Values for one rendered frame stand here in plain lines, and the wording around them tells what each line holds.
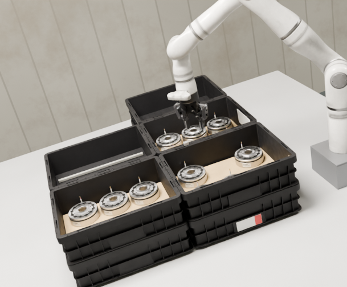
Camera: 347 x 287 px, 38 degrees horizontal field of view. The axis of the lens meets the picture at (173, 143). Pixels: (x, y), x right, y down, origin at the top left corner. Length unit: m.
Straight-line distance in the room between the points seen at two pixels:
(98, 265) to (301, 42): 0.97
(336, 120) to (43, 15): 2.11
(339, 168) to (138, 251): 0.75
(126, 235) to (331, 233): 0.65
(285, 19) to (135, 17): 1.90
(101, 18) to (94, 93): 0.51
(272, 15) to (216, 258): 0.80
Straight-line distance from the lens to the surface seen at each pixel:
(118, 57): 3.52
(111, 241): 1.61
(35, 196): 2.30
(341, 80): 1.78
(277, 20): 1.72
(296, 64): 4.08
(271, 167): 1.66
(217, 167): 1.88
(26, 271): 1.90
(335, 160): 1.88
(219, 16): 1.77
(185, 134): 2.08
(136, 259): 1.68
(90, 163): 2.12
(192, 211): 1.64
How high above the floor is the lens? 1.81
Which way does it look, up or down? 28 degrees down
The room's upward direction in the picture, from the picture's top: 13 degrees counter-clockwise
